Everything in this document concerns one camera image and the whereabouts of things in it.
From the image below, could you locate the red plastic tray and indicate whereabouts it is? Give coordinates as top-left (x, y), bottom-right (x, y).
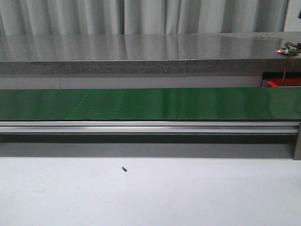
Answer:
top-left (266, 78), bottom-right (301, 87)

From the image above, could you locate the grey stone counter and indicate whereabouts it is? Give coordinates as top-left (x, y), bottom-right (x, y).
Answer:
top-left (0, 32), bottom-right (301, 75)

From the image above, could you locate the aluminium conveyor frame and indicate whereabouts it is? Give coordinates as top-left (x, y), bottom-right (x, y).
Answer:
top-left (0, 121), bottom-right (301, 160)

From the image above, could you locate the small green circuit board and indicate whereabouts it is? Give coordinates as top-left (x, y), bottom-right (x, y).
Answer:
top-left (276, 47), bottom-right (296, 55)

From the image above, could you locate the grey curtain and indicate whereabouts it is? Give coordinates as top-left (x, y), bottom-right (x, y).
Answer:
top-left (0, 0), bottom-right (288, 36)

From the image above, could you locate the green conveyor belt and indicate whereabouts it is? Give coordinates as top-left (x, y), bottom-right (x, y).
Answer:
top-left (0, 87), bottom-right (301, 121)

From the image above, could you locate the red black wire cable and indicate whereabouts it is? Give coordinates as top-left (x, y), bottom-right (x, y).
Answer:
top-left (281, 41), bottom-right (301, 87)

